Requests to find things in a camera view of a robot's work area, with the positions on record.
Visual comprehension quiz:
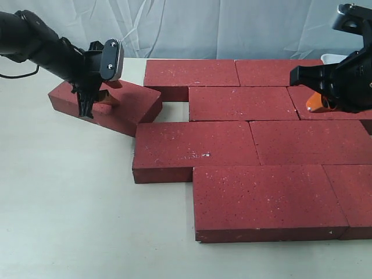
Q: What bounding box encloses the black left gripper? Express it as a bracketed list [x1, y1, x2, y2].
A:
[55, 37, 124, 118]

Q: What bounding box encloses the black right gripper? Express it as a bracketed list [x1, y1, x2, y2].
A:
[289, 3, 371, 113]

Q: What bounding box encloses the red brick with white marks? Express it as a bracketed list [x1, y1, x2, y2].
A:
[132, 121, 260, 184]

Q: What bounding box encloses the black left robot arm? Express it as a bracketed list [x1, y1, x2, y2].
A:
[1, 10, 124, 118]

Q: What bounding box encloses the white plastic tray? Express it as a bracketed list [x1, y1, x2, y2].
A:
[320, 53, 348, 65]

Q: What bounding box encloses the light blue backdrop cloth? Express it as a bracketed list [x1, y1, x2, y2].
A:
[1, 0, 363, 59]

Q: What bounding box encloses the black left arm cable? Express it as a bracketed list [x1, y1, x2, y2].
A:
[0, 62, 40, 80]

